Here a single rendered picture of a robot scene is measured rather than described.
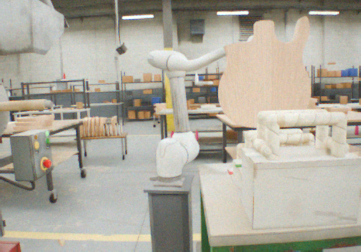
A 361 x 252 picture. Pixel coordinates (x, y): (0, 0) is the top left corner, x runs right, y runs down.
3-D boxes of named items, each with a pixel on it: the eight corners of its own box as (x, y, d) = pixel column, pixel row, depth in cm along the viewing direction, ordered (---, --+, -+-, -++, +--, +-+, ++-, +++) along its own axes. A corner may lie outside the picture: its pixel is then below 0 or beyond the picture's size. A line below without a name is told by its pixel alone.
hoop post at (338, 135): (335, 158, 56) (337, 119, 54) (328, 154, 59) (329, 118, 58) (347, 157, 55) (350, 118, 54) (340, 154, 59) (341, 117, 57)
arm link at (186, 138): (168, 166, 166) (185, 157, 185) (189, 166, 158) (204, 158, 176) (155, 52, 161) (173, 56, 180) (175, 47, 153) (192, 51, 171)
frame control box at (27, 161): (-21, 198, 94) (-30, 138, 91) (13, 181, 115) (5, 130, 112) (31, 200, 93) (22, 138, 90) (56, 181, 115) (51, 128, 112)
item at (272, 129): (267, 161, 57) (268, 121, 55) (263, 157, 60) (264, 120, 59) (280, 160, 56) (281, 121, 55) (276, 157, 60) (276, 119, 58)
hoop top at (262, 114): (258, 123, 64) (258, 111, 63) (255, 121, 67) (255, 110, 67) (331, 121, 62) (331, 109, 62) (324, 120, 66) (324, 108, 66)
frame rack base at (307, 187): (252, 231, 57) (254, 163, 55) (240, 203, 72) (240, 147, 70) (358, 224, 56) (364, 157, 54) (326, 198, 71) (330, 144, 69)
